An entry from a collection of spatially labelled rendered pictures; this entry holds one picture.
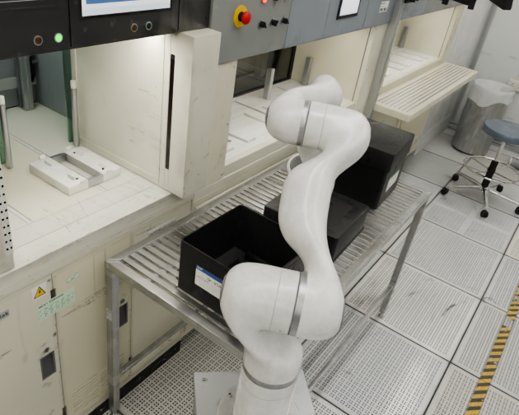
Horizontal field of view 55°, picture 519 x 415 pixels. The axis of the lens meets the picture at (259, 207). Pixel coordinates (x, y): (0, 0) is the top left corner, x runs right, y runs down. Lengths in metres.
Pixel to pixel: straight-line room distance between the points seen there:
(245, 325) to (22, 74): 1.59
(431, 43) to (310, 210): 3.38
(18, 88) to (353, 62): 1.64
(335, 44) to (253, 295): 2.13
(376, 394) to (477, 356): 0.63
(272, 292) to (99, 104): 1.15
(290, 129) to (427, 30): 3.26
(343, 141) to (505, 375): 1.94
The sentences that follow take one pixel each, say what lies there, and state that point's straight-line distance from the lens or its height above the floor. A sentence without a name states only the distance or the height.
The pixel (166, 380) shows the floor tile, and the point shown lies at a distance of 2.24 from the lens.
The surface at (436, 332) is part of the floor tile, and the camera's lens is 2.80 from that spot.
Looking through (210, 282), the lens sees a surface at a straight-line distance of 1.39.
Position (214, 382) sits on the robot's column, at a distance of 1.28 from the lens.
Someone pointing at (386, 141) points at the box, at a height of 1.01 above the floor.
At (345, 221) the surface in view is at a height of 0.86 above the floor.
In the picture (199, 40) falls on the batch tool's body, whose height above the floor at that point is 1.39.
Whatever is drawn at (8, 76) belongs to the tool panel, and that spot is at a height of 1.00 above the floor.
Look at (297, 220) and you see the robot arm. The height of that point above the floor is 1.25.
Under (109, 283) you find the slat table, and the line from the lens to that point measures 1.64.
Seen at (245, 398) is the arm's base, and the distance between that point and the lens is 1.10.
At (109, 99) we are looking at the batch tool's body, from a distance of 1.81.
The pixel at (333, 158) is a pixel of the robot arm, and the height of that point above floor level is 1.34.
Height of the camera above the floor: 1.76
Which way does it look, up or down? 32 degrees down
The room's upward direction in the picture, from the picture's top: 10 degrees clockwise
